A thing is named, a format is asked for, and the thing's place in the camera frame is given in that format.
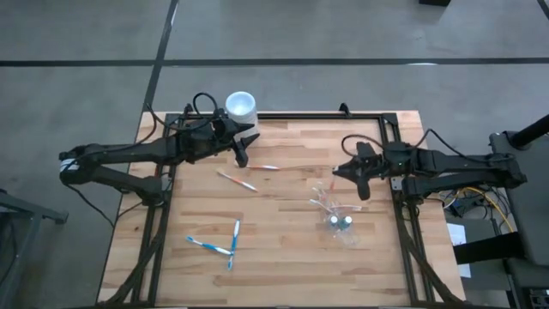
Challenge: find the grey metal stand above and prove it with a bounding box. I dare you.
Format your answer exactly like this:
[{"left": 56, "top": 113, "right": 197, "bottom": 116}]
[{"left": 0, "top": 188, "right": 69, "bottom": 309}]

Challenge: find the yellow cable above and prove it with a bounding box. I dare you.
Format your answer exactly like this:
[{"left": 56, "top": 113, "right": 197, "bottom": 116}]
[{"left": 454, "top": 185, "right": 516, "bottom": 233}]

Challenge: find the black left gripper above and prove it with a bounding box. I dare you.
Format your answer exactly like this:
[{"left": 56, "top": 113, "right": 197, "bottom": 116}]
[{"left": 183, "top": 117, "right": 262, "bottom": 169}]

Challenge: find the white paper sheet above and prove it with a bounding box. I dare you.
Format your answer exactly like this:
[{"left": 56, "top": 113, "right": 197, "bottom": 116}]
[{"left": 445, "top": 221, "right": 473, "bottom": 280}]

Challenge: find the black pole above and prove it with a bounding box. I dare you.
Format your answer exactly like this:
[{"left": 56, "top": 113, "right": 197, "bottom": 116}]
[{"left": 509, "top": 112, "right": 549, "bottom": 149}]

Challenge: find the dark grey cabinet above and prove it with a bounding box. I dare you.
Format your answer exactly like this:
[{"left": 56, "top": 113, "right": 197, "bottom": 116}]
[{"left": 488, "top": 128, "right": 549, "bottom": 267}]

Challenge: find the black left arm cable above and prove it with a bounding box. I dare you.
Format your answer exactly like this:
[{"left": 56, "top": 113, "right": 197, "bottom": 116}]
[
  {"left": 143, "top": 101, "right": 192, "bottom": 145},
  {"left": 191, "top": 91, "right": 220, "bottom": 121}
]

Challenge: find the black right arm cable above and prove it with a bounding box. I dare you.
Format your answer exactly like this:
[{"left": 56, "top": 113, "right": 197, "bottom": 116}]
[
  {"left": 341, "top": 133, "right": 383, "bottom": 158},
  {"left": 418, "top": 127, "right": 467, "bottom": 156}
]

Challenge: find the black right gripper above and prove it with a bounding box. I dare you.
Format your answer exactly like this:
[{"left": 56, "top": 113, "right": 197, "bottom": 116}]
[{"left": 332, "top": 142, "right": 388, "bottom": 202}]

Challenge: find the black aluminium table frame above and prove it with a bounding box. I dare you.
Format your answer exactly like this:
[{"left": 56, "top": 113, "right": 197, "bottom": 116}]
[{"left": 96, "top": 101, "right": 468, "bottom": 309}]

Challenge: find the white wipes canister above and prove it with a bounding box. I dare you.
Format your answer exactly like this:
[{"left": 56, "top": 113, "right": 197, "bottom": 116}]
[{"left": 225, "top": 90, "right": 260, "bottom": 147}]

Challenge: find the black flat bar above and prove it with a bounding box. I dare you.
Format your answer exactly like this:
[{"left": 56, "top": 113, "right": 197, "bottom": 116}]
[{"left": 453, "top": 231, "right": 527, "bottom": 266}]

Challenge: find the blue white toothbrush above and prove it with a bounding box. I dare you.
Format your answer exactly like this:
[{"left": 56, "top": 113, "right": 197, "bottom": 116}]
[
  {"left": 226, "top": 218, "right": 241, "bottom": 272},
  {"left": 185, "top": 235, "right": 234, "bottom": 257}
]

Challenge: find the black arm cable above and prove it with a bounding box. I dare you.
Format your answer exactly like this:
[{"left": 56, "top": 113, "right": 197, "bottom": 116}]
[
  {"left": 143, "top": 101, "right": 192, "bottom": 145},
  {"left": 191, "top": 91, "right": 220, "bottom": 121},
  {"left": 341, "top": 133, "right": 383, "bottom": 158},
  {"left": 418, "top": 127, "right": 467, "bottom": 156}
]

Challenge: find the clear acrylic organizer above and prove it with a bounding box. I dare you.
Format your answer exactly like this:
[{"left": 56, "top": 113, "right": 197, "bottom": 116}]
[{"left": 308, "top": 182, "right": 368, "bottom": 248}]

